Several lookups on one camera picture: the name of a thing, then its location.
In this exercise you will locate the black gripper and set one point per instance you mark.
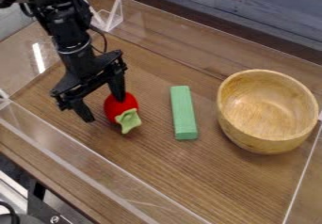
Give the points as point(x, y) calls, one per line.
point(85, 74)

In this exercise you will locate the clear acrylic corner bracket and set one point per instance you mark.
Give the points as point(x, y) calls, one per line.
point(107, 20)

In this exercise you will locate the red plush strawberry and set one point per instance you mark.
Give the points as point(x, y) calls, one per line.
point(123, 113)

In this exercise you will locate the green rectangular block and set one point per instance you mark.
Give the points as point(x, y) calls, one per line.
point(183, 114)

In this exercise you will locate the wooden bowl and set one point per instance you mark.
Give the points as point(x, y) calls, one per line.
point(267, 111)

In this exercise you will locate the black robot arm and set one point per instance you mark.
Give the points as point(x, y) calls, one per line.
point(65, 20)

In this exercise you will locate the black table leg bracket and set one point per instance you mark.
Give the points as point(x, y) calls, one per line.
point(38, 209)

